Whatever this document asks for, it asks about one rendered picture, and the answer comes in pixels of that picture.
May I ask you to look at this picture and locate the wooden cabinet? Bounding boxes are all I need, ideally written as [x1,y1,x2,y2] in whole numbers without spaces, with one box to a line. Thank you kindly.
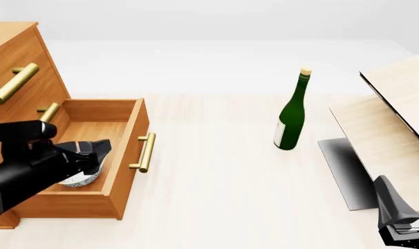
[0,21,73,230]

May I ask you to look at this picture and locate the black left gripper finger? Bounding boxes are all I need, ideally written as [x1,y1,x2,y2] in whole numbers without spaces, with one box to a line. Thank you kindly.
[78,139,113,160]
[80,152,105,176]

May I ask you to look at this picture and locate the black bowl with patterned outside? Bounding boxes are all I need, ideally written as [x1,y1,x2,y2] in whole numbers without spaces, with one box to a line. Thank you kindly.
[58,158,104,188]

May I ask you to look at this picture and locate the open wooden drawer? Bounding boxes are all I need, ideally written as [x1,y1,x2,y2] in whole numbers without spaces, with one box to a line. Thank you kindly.
[11,98,151,221]

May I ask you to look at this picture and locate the wooden drawer with large handle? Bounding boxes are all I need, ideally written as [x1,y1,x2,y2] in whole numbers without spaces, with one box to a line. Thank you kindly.
[0,26,72,111]

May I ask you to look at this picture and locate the green wine bottle with cork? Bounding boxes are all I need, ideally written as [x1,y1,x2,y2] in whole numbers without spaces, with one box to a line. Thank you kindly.
[272,66,313,151]

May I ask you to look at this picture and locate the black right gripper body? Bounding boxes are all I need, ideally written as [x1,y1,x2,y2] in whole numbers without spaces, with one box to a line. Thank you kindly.
[378,219,419,248]

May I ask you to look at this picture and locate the slim brass handle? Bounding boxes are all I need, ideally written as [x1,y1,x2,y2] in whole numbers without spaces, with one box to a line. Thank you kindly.
[129,131,157,174]

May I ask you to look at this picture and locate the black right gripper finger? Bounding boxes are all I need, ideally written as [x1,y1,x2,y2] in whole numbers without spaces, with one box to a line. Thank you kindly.
[373,174,419,230]

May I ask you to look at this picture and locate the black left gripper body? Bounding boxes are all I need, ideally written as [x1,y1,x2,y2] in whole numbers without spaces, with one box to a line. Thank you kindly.
[55,141,90,181]

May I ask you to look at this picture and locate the large brass handle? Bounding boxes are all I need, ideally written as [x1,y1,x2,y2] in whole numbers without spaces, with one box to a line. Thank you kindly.
[0,62,40,106]

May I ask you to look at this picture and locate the wooden drawer with short handle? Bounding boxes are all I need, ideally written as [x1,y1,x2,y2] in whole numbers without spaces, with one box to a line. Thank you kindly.
[0,98,72,167]

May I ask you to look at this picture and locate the short brass handle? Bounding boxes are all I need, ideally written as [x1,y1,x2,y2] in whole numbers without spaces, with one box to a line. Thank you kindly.
[36,102,61,123]

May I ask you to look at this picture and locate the pale wooden rack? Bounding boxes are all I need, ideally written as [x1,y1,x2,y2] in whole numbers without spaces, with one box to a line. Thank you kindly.
[317,50,419,212]

